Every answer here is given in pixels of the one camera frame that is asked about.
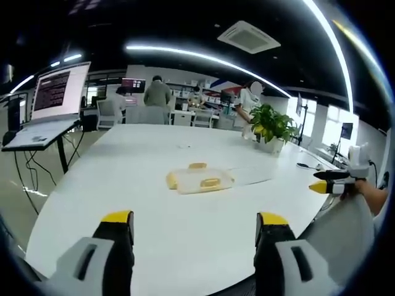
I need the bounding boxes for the grey office chair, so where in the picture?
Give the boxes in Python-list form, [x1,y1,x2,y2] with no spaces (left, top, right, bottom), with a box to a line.
[125,105,170,125]

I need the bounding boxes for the white office chair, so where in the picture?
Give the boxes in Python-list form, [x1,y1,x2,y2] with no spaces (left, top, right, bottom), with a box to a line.
[96,99,120,130]
[191,109,215,128]

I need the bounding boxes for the long curved ceiling light strip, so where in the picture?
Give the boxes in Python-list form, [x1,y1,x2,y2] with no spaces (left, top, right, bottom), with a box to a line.
[125,45,291,97]

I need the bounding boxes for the wall monitor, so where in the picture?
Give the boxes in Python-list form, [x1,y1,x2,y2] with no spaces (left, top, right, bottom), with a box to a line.
[121,77,146,94]

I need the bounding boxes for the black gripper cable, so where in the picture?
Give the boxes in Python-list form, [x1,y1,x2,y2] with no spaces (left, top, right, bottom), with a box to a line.
[368,159,380,187]

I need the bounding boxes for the person's right hand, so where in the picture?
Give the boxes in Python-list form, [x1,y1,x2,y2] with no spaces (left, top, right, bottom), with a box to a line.
[339,178,368,202]

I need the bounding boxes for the wide ceiling light strip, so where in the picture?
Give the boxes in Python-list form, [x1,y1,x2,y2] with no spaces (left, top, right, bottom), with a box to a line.
[302,0,355,132]

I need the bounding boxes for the black floor cables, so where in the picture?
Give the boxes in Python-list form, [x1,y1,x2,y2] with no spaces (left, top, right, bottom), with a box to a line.
[14,131,84,215]

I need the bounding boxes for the white laptop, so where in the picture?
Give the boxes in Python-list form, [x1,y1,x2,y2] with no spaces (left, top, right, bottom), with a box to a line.
[1,61,92,149]

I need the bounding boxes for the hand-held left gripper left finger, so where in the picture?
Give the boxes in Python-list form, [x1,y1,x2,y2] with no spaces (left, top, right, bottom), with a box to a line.
[39,210,136,296]

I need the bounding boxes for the green potted plant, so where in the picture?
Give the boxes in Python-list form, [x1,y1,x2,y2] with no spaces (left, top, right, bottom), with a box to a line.
[248,103,299,154]

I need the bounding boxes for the black tripod stand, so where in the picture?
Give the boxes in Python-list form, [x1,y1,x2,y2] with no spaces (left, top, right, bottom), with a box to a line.
[296,93,310,146]

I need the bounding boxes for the small monitor on stand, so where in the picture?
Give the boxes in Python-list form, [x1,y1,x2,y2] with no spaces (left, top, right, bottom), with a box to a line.
[331,122,355,163]

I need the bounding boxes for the ceiling air conditioner vent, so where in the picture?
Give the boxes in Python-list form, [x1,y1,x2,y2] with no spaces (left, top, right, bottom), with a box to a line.
[217,20,282,55]

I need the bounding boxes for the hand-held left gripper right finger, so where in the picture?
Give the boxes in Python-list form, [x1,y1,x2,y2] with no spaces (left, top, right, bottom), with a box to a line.
[253,212,344,296]

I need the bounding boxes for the black laptop stand table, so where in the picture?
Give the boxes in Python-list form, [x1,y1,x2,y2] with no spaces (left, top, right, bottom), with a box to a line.
[1,119,81,174]

